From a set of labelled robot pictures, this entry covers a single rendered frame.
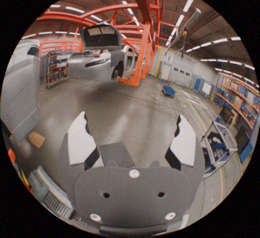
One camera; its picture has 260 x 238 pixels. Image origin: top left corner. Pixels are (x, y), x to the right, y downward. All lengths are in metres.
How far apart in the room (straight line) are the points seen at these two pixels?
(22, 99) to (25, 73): 0.23
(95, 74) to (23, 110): 1.76
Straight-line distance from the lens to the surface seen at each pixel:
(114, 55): 2.27
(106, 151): 1.12
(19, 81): 0.96
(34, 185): 1.56
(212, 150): 1.19
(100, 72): 2.14
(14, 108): 1.00
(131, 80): 3.02
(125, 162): 1.07
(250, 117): 9.34
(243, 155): 5.33
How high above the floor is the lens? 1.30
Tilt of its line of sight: 30 degrees down
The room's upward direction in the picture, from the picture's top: 11 degrees clockwise
